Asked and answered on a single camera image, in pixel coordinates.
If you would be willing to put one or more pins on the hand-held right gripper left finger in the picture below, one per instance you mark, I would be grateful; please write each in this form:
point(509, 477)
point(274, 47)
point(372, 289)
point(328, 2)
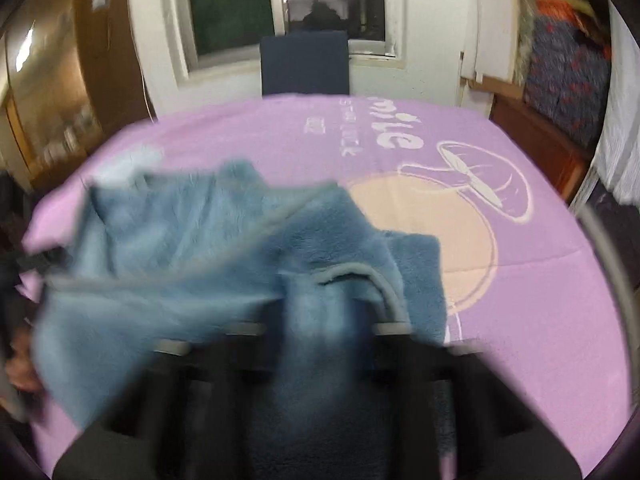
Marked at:
point(150, 410)

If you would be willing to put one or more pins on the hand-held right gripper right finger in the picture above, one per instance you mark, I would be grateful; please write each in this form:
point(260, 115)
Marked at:
point(500, 410)

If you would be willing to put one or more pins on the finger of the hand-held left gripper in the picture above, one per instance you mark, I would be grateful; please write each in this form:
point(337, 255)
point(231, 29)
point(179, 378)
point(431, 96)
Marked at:
point(42, 261)

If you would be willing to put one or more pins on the blue fleece jacket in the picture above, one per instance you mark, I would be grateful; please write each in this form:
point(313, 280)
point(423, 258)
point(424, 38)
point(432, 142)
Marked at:
point(200, 260)

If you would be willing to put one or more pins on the person's left hand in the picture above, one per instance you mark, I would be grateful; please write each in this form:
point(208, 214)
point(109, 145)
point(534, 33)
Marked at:
point(25, 365)

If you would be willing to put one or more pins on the purple printed blanket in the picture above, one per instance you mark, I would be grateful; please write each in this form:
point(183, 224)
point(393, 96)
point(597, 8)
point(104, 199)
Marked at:
point(525, 285)

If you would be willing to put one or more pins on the wooden glass display cabinet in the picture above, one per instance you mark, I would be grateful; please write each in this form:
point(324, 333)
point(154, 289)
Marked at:
point(55, 60)

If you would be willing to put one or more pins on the low wooden cabinet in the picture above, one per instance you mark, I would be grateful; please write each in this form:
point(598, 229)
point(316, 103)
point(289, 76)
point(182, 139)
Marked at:
point(540, 135)

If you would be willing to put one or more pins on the white lace curtain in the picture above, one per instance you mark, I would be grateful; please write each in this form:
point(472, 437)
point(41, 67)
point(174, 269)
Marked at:
point(622, 130)

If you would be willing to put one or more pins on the sliding glass window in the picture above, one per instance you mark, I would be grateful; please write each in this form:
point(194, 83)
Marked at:
point(235, 5)

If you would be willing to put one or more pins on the dark blue chair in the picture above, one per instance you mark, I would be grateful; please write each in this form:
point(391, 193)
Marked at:
point(305, 62)

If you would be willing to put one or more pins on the stack of patterned blue boxes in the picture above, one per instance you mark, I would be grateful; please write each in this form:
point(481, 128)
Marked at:
point(565, 75)

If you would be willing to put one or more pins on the floral patterned panel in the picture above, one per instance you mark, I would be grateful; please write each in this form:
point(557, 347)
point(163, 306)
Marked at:
point(525, 25)

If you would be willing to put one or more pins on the white board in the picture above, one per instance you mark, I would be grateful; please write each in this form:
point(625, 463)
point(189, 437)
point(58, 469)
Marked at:
point(487, 15)

